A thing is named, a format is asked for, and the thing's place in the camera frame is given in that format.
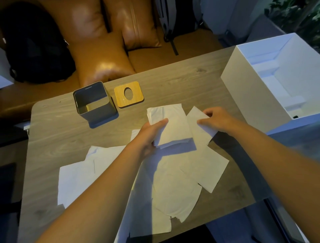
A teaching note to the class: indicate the person's right hand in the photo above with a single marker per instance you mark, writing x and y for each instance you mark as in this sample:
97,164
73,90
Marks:
222,120

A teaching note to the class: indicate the black backpack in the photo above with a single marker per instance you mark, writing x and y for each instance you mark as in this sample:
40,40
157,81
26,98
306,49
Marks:
35,47

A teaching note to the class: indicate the green leafy plant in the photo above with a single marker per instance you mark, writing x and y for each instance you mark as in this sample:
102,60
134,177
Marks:
297,20

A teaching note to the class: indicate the wooden lid with oval hole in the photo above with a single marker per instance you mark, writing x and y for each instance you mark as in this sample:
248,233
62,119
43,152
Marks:
118,97

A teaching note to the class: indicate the orange leather sofa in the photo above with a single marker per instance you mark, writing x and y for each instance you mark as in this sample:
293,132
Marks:
155,60

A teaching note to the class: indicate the white tissue stack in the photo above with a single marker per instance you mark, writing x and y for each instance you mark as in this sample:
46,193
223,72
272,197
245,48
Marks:
172,125

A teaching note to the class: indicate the white flat object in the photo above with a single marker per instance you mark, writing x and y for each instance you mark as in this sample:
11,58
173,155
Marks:
4,72

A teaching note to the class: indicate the large white cardboard box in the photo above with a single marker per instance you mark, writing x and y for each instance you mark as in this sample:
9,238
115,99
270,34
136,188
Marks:
250,85

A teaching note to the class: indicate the person's right thumb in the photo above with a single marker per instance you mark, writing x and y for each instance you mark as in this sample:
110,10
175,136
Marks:
206,122

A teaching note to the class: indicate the grey metal tissue box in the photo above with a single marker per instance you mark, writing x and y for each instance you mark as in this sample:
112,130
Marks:
96,110

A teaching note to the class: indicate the person's left hand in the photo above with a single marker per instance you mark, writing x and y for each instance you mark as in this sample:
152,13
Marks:
143,136

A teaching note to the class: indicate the large orange leather cushion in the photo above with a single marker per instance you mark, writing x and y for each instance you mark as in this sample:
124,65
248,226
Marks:
100,55

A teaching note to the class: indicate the person's left thumb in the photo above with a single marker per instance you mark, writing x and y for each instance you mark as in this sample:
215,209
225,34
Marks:
158,124

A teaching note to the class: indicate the person's left forearm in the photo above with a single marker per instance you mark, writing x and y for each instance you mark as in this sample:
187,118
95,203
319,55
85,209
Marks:
100,200

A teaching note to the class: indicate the small orange leather cushion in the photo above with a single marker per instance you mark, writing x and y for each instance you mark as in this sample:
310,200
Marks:
137,25

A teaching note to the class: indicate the spread of loose white tissues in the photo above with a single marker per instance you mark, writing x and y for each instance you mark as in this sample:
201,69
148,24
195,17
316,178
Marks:
175,190

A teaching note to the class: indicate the single white tissue sheet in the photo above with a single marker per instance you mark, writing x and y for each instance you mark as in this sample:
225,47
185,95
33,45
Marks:
197,135

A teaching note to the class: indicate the person's right forearm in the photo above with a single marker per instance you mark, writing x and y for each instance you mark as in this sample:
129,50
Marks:
275,162

